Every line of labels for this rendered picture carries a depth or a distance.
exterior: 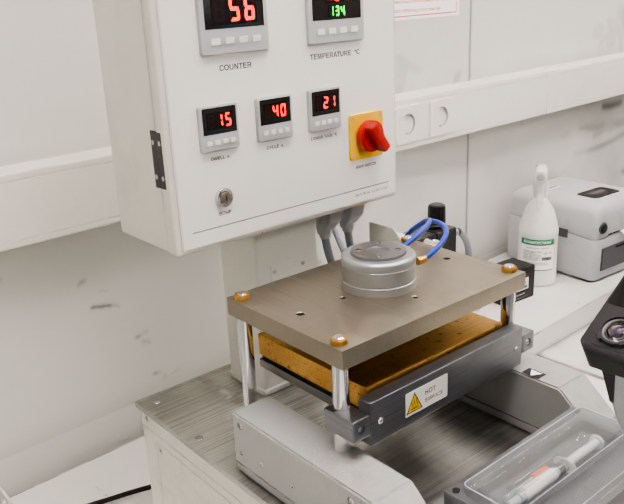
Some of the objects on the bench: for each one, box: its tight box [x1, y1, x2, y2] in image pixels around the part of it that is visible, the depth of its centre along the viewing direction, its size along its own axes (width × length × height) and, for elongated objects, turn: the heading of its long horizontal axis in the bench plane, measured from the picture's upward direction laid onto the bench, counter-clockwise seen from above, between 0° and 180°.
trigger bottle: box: [517, 164, 559, 287], centre depth 160 cm, size 9×8×25 cm
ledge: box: [482, 252, 624, 355], centre depth 156 cm, size 30×84×4 cm, turn 140°
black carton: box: [493, 258, 535, 305], centre depth 155 cm, size 6×9×7 cm
